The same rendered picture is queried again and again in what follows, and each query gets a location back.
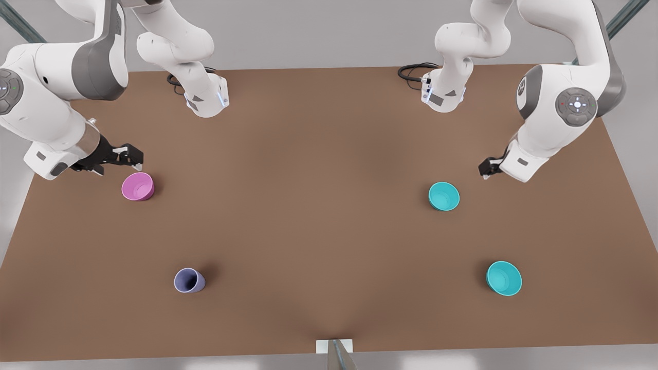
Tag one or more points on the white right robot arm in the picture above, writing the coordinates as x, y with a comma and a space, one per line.
46, 77

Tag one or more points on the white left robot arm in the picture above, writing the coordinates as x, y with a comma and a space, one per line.
560, 103

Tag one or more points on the pink bowl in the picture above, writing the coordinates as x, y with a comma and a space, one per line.
137, 186

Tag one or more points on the teal bowl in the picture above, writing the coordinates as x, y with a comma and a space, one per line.
444, 196
504, 278

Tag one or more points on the purple cup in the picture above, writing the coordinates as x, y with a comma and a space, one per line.
188, 280

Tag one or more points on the silver frame post with foot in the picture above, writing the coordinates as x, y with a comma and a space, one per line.
336, 353

